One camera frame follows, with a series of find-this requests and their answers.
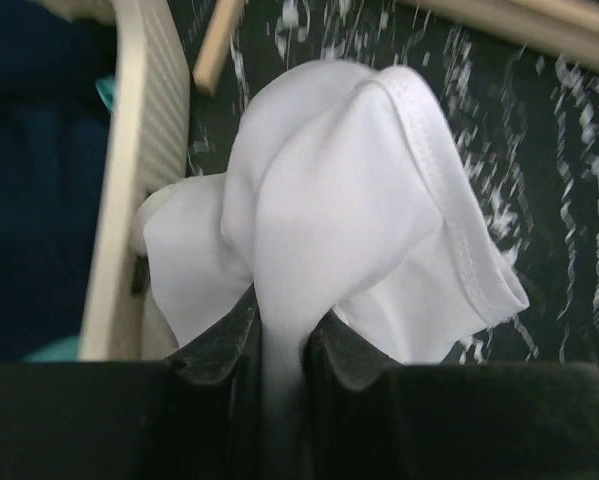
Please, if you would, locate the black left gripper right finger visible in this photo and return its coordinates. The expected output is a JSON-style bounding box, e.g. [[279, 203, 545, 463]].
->
[[305, 314, 599, 479]]

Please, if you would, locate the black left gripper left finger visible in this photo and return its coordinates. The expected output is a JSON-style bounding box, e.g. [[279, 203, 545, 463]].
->
[[0, 290, 261, 479]]

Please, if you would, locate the teal t shirt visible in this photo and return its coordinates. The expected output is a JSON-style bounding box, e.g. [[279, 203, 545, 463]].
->
[[23, 77, 116, 363]]

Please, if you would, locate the white t shirt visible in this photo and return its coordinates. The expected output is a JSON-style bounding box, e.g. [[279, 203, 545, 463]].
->
[[134, 58, 530, 411]]

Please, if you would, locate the navy blue t shirt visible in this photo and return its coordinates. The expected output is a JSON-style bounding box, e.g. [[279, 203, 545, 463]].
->
[[0, 1, 113, 361]]

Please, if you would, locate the cream laundry basket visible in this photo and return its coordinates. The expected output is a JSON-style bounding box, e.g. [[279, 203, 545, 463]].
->
[[79, 1, 190, 361]]

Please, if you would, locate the wooden clothes rack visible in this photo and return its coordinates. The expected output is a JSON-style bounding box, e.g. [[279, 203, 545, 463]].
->
[[193, 0, 599, 94]]

